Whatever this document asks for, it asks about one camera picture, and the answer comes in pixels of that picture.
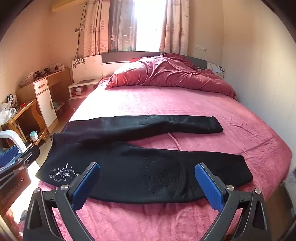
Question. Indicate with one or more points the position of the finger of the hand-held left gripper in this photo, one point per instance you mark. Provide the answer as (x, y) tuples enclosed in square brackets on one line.
[(30, 153), (9, 154)]

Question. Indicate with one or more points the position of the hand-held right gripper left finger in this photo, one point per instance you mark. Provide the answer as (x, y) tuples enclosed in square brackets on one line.
[(85, 185)]

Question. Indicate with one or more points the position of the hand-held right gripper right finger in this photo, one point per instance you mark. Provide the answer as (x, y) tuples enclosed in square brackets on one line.
[(211, 187)]

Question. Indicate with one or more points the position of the black pants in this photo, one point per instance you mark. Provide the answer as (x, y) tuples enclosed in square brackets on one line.
[(129, 169)]

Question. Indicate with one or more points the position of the teal and white cup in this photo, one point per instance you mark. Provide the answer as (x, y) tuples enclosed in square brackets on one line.
[(34, 136)]

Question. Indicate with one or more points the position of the white plastic stool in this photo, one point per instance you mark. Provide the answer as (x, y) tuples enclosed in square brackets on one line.
[(13, 135)]

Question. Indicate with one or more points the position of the clear plastic bag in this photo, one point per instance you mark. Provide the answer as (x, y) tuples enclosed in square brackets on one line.
[(7, 113)]

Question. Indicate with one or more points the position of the wooden chair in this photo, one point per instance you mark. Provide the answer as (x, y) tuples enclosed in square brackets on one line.
[(25, 109)]

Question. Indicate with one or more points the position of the wooden cabinet with white doors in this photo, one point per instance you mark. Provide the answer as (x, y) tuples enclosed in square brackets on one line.
[(46, 102)]

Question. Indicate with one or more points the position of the small woven basket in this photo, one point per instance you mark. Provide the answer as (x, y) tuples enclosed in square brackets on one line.
[(26, 81)]

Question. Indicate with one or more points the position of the white bedside table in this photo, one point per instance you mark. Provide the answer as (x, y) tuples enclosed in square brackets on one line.
[(85, 82)]

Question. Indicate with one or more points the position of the bed with pink sheet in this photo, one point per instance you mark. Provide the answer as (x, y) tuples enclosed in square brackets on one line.
[(166, 104)]

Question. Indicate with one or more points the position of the red duvet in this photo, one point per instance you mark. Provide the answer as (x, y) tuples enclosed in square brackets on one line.
[(166, 74)]

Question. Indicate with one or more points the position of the grey and white headboard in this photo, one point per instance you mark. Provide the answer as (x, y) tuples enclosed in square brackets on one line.
[(111, 58)]

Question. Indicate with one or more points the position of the wooden curtain box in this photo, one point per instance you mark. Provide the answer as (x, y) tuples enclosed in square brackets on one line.
[(67, 4)]

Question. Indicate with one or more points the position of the grey curtain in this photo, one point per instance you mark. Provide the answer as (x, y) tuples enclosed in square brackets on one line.
[(122, 25)]

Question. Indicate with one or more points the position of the white wall socket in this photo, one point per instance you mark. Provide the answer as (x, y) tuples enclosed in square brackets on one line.
[(200, 47), (79, 29)]

